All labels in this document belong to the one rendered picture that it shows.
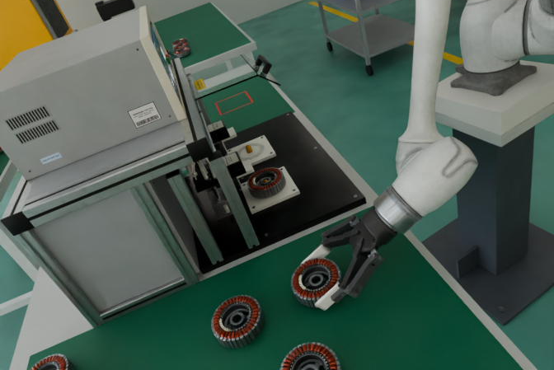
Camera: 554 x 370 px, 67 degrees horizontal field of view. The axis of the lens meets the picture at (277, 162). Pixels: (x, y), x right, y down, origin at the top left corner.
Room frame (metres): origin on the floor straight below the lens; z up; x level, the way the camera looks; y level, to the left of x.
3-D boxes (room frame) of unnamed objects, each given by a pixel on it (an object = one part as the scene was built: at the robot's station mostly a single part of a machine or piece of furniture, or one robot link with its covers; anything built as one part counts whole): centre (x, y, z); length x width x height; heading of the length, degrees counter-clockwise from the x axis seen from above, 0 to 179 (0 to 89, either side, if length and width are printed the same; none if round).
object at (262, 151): (1.26, 0.08, 0.78); 0.15 x 0.15 x 0.01; 7
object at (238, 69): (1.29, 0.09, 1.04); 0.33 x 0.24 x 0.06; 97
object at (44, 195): (1.11, 0.38, 1.09); 0.68 x 0.44 x 0.05; 7
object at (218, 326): (0.61, 0.19, 0.77); 0.11 x 0.11 x 0.04
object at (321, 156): (1.14, 0.08, 0.76); 0.64 x 0.47 x 0.02; 7
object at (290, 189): (1.02, 0.05, 0.78); 0.15 x 0.15 x 0.01; 7
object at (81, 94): (1.12, 0.38, 1.22); 0.44 x 0.39 x 0.20; 7
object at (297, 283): (0.63, 0.00, 0.78); 0.11 x 0.11 x 0.04
